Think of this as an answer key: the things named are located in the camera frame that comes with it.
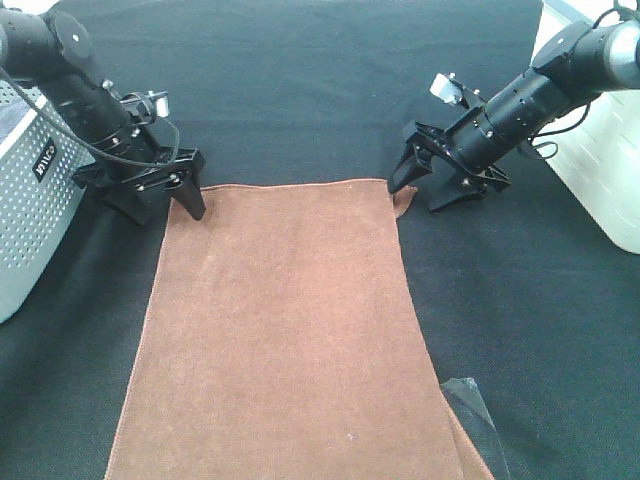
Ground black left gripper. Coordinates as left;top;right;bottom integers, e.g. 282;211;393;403
72;147;206;226

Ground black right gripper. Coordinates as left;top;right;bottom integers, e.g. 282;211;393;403
387;119;511;212

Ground brown towel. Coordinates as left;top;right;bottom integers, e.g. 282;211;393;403
105;179;491;479

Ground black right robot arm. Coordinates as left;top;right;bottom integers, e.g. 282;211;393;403
387;7;639;211

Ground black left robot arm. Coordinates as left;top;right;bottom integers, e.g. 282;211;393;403
1;7;206;225

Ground grey perforated laundry basket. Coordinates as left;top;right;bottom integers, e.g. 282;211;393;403
1;81;93;321

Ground white plastic storage box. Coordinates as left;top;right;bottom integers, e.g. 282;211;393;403
529;0;640;256

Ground grey cloth in basket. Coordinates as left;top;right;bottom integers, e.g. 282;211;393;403
0;97;34;142

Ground black table cloth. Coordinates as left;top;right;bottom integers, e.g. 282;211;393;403
1;1;639;479

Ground clear adhesive tape strip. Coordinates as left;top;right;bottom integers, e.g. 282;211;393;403
440;377;512;479

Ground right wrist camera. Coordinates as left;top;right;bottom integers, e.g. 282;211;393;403
429;72;484;109

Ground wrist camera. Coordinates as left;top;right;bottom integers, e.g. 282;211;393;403
429;72;484;109
135;90;170;123

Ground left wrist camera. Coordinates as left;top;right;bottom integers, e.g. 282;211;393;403
135;90;170;123

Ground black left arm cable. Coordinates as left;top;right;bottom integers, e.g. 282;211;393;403
0;64;182;169

